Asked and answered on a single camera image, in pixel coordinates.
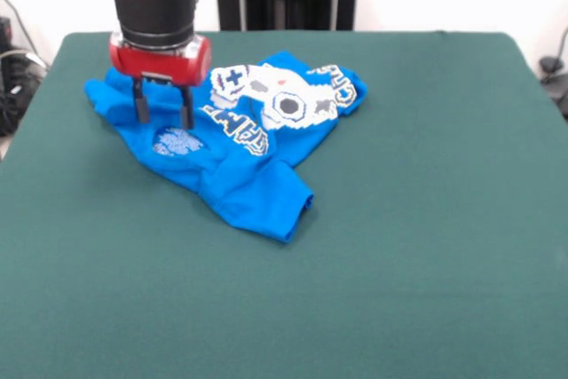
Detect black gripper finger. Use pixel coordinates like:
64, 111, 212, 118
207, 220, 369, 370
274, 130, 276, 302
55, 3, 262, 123
131, 76, 150, 125
178, 84, 196, 130

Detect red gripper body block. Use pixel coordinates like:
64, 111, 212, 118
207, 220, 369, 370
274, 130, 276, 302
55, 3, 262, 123
108, 32, 213, 88

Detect blue printed shirt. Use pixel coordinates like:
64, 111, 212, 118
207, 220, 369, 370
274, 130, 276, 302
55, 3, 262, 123
83, 51, 369, 245

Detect dark green table cloth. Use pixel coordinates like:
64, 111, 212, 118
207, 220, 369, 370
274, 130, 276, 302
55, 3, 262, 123
0, 30, 568, 379

